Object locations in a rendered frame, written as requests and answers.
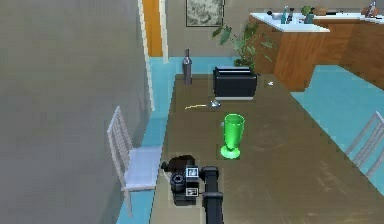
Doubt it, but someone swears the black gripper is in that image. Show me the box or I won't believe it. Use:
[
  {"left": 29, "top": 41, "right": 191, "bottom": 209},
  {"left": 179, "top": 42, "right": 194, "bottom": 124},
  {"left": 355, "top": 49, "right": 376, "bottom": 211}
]
[{"left": 160, "top": 154, "right": 198, "bottom": 207}]

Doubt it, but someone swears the white slatted chair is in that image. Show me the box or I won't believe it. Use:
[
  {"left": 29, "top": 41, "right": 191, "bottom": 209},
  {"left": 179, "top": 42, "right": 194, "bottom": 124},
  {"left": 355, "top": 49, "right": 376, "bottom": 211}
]
[
  {"left": 344, "top": 110, "right": 384, "bottom": 180},
  {"left": 106, "top": 105, "right": 164, "bottom": 218}
]

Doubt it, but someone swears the green glass goblet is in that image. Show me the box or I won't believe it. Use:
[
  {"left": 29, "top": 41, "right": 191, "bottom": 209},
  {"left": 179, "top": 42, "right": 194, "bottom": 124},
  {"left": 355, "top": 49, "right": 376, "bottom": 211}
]
[{"left": 219, "top": 113, "right": 246, "bottom": 160}]

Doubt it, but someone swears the brown dining table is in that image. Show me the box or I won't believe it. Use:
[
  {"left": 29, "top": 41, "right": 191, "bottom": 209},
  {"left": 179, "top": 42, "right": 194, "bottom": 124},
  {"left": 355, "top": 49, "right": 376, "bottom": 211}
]
[{"left": 148, "top": 73, "right": 384, "bottom": 224}]

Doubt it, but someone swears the black toaster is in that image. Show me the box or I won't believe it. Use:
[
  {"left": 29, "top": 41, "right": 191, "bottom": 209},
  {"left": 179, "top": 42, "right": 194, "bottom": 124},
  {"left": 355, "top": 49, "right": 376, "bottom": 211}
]
[{"left": 212, "top": 66, "right": 259, "bottom": 101}]

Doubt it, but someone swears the green house plant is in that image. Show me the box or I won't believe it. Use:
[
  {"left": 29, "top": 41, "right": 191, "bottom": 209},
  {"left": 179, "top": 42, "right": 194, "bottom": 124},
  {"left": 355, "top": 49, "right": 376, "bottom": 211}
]
[{"left": 211, "top": 22, "right": 278, "bottom": 71}]

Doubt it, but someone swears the orange room door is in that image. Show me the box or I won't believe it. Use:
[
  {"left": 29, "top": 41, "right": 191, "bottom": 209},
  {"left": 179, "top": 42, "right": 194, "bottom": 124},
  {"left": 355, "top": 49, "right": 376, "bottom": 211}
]
[{"left": 141, "top": 0, "right": 165, "bottom": 58}]

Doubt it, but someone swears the wooden counter with white top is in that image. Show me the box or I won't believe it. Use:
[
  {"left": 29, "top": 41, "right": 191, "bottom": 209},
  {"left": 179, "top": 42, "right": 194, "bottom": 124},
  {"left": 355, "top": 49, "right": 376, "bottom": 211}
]
[{"left": 247, "top": 12, "right": 384, "bottom": 93}]

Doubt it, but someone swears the teal bottle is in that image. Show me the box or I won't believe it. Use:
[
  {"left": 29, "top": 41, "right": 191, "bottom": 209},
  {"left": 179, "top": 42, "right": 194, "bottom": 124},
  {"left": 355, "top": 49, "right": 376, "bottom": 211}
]
[{"left": 280, "top": 5, "right": 290, "bottom": 25}]

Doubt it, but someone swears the brown round food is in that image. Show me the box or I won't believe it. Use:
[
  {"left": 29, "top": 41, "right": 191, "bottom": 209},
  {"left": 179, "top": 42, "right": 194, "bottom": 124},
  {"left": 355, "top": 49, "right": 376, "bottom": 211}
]
[{"left": 312, "top": 6, "right": 328, "bottom": 17}]

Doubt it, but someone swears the yellow handled grey spoon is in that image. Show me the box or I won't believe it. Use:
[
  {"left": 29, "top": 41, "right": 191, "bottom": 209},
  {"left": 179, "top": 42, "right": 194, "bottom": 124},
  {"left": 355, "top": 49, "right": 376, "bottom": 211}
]
[{"left": 184, "top": 99, "right": 222, "bottom": 111}]

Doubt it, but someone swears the framed grey wall picture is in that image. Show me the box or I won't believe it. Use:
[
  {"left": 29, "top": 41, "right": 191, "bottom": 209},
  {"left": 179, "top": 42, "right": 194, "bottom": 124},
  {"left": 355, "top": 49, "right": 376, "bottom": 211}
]
[{"left": 185, "top": 0, "right": 225, "bottom": 28}]

